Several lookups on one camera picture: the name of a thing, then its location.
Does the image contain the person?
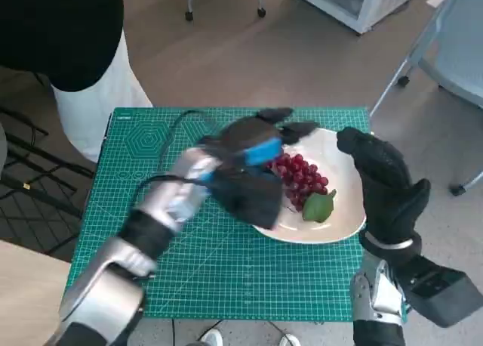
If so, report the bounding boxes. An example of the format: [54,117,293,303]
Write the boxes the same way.
[0,0,154,164]

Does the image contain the light blue chair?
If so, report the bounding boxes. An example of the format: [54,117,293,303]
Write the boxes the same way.
[369,0,483,196]

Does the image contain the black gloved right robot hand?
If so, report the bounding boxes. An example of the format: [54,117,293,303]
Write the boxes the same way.
[336,126,432,245]

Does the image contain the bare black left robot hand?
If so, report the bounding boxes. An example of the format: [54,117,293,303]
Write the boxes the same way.
[199,107,320,170]

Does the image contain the red toy grapes with leaf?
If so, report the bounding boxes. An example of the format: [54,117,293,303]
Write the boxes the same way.
[266,153,337,223]

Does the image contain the white plate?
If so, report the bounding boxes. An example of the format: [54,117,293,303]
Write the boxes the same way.
[251,126,368,245]

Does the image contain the wooden board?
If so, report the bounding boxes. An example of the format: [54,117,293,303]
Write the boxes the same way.
[0,239,72,346]

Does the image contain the green cutting mat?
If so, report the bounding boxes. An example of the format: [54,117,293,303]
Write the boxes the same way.
[66,107,373,321]

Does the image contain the white glass-door cabinet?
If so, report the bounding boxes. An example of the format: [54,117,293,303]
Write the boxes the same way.
[289,0,435,36]

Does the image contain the black wire rack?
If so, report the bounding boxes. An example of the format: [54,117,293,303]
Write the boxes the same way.
[0,103,97,255]

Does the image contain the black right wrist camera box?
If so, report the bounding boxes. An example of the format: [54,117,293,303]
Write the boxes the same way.
[395,257,479,328]

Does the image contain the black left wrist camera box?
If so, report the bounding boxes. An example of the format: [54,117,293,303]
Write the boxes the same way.
[209,164,284,230]

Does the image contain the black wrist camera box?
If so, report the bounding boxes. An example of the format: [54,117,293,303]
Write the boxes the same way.
[395,257,479,328]
[209,164,284,230]

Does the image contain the rolling chair base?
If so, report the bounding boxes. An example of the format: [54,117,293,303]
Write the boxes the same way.
[184,0,267,21]

